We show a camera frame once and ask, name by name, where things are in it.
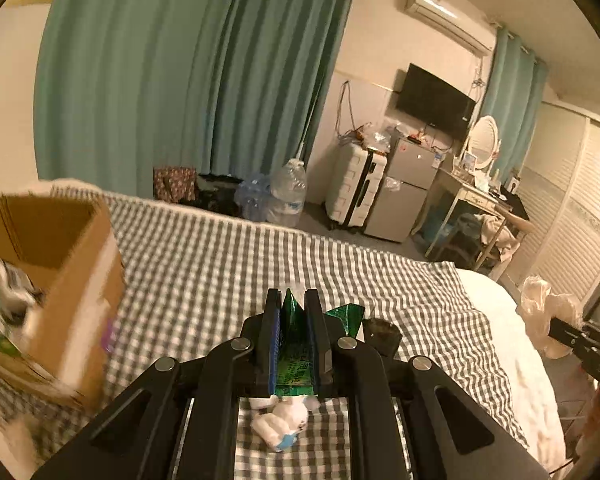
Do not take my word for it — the black wall television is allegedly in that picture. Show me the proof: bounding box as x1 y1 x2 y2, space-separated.
396 64 477 141

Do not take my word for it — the green curtain large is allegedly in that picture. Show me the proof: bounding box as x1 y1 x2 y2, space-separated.
33 0 352 197

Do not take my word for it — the green foil wrapper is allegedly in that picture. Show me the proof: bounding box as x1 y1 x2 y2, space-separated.
274 286 366 399

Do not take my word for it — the crumpled white tissue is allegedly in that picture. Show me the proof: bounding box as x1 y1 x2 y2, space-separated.
249 396 320 453

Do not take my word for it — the white oval vanity mirror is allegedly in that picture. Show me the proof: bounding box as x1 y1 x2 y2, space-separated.
465 115 500 170

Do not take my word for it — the grey mini fridge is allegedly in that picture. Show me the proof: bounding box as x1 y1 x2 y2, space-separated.
364 138 438 243

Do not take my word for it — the green curtain by window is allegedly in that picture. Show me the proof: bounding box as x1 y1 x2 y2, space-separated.
480 27 548 182

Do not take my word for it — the white suitcase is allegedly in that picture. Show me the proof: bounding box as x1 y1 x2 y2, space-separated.
325 143 387 228

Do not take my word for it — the white air conditioner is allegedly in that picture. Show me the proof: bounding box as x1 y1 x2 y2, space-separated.
404 0 496 58

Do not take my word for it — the checkered grey white bedsheet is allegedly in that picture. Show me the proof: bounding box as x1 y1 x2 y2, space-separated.
0 193 528 479

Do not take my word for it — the brown cardboard box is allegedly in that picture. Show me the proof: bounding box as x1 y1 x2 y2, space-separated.
0 195 124 411

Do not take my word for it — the floral patterned bag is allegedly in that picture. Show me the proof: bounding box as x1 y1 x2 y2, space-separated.
152 166 197 204

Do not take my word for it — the white plastic bag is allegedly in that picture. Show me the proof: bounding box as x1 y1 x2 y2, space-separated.
517 275 582 360

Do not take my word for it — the clear water jug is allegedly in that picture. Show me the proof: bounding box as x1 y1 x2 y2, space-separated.
266 158 306 228

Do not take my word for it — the white dressing table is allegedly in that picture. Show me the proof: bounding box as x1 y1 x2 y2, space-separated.
413 169 534 282

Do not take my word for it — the small black object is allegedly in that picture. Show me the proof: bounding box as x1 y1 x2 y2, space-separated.
363 318 402 359

